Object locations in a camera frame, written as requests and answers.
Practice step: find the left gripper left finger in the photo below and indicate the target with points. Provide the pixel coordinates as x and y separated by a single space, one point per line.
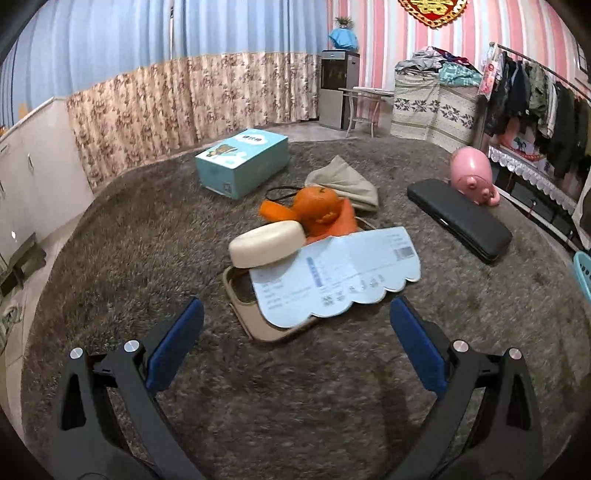
87 440

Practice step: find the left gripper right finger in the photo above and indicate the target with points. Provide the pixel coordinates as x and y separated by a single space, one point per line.
485 422

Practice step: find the brown shaggy carpet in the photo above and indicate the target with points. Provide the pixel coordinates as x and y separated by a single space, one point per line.
340 399

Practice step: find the tan flat tray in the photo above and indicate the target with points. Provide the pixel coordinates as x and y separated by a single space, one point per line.
249 315

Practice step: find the light blue plastic basket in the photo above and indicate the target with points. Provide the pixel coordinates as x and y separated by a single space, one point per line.
582 272

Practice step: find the black flat case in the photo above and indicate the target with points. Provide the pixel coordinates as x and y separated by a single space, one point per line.
474 226

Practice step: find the light blue paper card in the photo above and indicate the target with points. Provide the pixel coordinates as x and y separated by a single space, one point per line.
327 277

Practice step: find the lace covered low shelf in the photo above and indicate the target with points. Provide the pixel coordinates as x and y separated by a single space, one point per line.
535 194

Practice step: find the cream round box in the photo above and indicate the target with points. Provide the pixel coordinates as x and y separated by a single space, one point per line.
266 244

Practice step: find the white low cabinet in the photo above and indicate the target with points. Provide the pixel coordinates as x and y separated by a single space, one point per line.
43 183

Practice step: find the pink pig toy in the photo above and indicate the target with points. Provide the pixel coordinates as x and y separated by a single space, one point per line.
471 175

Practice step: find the orange pumpkin toy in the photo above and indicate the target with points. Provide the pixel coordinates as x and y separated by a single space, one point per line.
320 210

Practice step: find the teal cardboard box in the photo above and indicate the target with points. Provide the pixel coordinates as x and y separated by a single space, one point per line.
238 165

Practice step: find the beige cloth pouch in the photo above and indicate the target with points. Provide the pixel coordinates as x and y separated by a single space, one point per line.
339 176

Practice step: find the patterned cloth covered cabinet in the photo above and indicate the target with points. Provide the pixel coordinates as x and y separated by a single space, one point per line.
448 116

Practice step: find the clothes rack with garments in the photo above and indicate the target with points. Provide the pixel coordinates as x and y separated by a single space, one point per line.
536 114

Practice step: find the small metal side table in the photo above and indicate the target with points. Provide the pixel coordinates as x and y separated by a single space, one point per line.
365 107

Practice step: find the blue and floral curtain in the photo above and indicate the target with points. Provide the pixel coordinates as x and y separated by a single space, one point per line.
143 79

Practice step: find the pile of folded clothes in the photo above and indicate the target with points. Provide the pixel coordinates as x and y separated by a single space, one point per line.
450 69

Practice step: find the grey water dispenser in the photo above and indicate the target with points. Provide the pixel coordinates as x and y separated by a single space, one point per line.
340 71

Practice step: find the blue wrapped plant pot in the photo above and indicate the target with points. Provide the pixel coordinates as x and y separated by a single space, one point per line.
342 36

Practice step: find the red gold heart decoration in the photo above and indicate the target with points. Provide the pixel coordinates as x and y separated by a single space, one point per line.
435 14

